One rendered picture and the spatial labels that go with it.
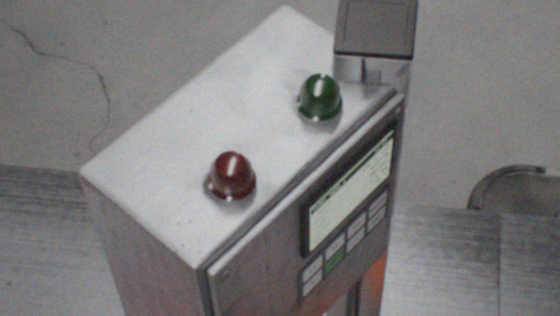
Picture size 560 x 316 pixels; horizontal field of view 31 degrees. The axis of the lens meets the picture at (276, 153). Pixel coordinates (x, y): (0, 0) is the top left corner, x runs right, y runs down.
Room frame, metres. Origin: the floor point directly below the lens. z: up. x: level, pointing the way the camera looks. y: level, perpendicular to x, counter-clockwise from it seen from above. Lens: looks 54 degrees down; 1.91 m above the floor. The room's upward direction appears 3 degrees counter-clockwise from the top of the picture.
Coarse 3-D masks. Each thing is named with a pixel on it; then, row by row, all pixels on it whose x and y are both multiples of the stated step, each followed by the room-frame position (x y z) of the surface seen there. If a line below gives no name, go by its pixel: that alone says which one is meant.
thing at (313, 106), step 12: (312, 84) 0.34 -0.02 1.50; (324, 84) 0.34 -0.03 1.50; (336, 84) 0.35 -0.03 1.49; (300, 96) 0.34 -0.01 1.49; (312, 96) 0.34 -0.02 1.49; (324, 96) 0.34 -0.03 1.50; (336, 96) 0.34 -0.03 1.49; (300, 108) 0.34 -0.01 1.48; (312, 108) 0.33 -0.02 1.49; (324, 108) 0.33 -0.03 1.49; (336, 108) 0.34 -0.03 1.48; (312, 120) 0.33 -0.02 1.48; (324, 120) 0.33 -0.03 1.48; (336, 120) 0.33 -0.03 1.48
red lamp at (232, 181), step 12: (228, 156) 0.30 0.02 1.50; (240, 156) 0.30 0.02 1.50; (216, 168) 0.29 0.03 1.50; (228, 168) 0.29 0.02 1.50; (240, 168) 0.29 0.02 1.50; (252, 168) 0.30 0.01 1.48; (216, 180) 0.29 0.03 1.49; (228, 180) 0.29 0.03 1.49; (240, 180) 0.29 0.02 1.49; (252, 180) 0.29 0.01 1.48; (216, 192) 0.29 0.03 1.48; (228, 192) 0.28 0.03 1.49; (240, 192) 0.28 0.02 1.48; (252, 192) 0.29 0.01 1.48; (228, 204) 0.28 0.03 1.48; (240, 204) 0.28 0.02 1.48
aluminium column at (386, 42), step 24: (360, 0) 0.40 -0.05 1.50; (384, 0) 0.40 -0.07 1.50; (408, 0) 0.40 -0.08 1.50; (336, 24) 0.38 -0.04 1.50; (360, 24) 0.38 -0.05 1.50; (384, 24) 0.38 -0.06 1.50; (408, 24) 0.38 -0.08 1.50; (336, 48) 0.37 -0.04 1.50; (360, 48) 0.37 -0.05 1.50; (384, 48) 0.36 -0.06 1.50; (408, 48) 0.36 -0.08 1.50; (336, 72) 0.36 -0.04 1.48; (360, 72) 0.36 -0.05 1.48; (384, 72) 0.36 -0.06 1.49; (408, 72) 0.36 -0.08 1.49; (384, 264) 0.36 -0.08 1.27; (360, 288) 0.37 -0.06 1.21; (336, 312) 0.36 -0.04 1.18; (360, 312) 0.36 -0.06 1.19
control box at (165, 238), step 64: (256, 64) 0.38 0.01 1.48; (320, 64) 0.38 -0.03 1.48; (192, 128) 0.33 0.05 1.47; (256, 128) 0.33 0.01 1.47; (320, 128) 0.33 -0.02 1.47; (128, 192) 0.29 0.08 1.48; (192, 192) 0.29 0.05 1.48; (256, 192) 0.29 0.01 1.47; (128, 256) 0.29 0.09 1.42; (192, 256) 0.25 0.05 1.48; (256, 256) 0.27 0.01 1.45
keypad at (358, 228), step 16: (384, 192) 0.35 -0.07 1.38; (368, 208) 0.33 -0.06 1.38; (384, 208) 0.35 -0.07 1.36; (352, 224) 0.32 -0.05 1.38; (368, 224) 0.34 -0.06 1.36; (336, 240) 0.31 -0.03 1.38; (352, 240) 0.32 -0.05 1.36; (320, 256) 0.30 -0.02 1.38; (336, 256) 0.31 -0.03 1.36; (304, 272) 0.29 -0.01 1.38; (320, 272) 0.30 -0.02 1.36; (304, 288) 0.29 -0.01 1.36
